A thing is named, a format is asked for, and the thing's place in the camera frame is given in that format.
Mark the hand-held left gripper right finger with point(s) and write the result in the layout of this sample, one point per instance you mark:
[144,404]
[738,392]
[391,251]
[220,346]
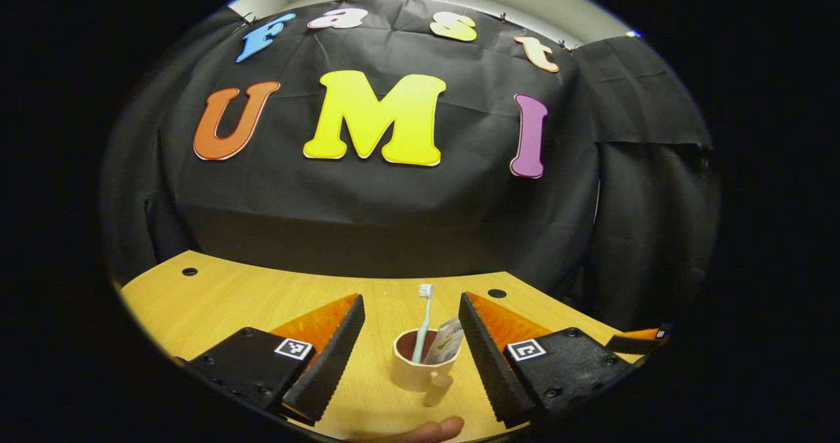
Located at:
[489,358]

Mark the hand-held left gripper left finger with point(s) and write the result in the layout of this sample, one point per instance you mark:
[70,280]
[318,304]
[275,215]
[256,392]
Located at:
[331,358]

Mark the wooden desktop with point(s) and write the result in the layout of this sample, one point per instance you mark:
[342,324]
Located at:
[216,298]

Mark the white toothpaste tube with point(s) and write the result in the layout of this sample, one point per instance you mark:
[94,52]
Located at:
[446,344]

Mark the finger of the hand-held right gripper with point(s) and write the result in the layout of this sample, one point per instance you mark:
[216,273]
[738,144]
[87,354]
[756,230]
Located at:
[640,341]

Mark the white toothbrush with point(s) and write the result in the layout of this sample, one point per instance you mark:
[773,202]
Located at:
[423,325]

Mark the black backdrop cloth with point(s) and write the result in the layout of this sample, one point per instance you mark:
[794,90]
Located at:
[394,220]

